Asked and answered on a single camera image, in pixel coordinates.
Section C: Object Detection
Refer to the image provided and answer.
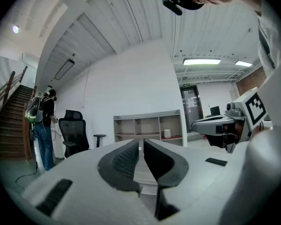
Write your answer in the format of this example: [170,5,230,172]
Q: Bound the dark glass door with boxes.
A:
[179,85,204,134]

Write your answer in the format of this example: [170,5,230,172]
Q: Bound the black head-worn camera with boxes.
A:
[162,0,184,16]

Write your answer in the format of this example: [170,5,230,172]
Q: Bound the person's white shirt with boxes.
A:
[221,0,281,225]

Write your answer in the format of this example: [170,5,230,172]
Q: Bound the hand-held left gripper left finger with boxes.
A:
[21,138,158,225]

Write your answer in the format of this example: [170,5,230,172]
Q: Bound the black mesh office chair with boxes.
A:
[58,110,106,158]

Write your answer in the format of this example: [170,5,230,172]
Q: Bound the wooden desk shelf unit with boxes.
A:
[113,109,185,148]

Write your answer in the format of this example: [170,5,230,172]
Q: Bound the black grey shoulder strap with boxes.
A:
[258,28,276,69]

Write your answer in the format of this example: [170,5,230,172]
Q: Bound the rectangular ceiling light panel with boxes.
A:
[182,58,222,66]
[235,60,253,68]

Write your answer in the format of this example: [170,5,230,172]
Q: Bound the wooden staircase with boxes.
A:
[0,66,37,161]

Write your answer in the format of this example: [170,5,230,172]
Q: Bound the black floor cable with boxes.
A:
[15,165,39,188]

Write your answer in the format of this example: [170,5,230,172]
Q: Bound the black framed pendant lamp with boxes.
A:
[53,59,75,81]

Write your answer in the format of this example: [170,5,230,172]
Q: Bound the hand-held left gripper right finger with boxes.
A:
[143,138,244,225]

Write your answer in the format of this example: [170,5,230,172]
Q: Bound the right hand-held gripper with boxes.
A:
[191,87,268,154]

